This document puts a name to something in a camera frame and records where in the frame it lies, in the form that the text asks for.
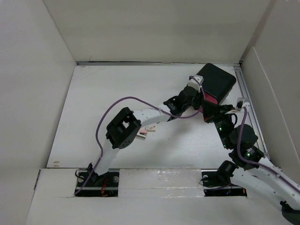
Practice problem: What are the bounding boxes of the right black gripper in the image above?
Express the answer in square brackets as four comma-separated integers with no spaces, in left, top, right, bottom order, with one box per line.
[200,98,235,148]

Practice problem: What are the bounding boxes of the pink white eraser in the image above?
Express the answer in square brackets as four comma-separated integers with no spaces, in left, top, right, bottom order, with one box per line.
[145,124,157,132]

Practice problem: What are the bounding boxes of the small brown white eraser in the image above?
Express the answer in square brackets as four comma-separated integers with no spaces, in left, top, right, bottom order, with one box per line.
[137,130,148,139]

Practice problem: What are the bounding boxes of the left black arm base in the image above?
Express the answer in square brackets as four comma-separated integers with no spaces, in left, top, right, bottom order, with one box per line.
[74,170,120,197]

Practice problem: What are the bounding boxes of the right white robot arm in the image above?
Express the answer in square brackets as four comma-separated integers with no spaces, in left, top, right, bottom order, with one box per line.
[200,98,300,225]

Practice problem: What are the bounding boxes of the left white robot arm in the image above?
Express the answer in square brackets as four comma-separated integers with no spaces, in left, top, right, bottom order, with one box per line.
[87,86,204,186]

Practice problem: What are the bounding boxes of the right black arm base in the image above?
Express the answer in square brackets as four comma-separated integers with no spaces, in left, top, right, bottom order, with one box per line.
[199,170,247,197]

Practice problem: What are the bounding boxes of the black drawer cabinet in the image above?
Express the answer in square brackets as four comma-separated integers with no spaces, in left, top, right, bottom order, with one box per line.
[196,63,236,105]

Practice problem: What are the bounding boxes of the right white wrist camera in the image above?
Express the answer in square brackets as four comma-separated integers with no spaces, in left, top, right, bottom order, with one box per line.
[235,97,251,111]

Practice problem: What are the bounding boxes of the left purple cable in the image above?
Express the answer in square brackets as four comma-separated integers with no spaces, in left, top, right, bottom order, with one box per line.
[74,96,203,195]

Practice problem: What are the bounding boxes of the aluminium rail right side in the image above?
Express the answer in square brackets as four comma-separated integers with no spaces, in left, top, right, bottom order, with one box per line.
[233,66,270,159]

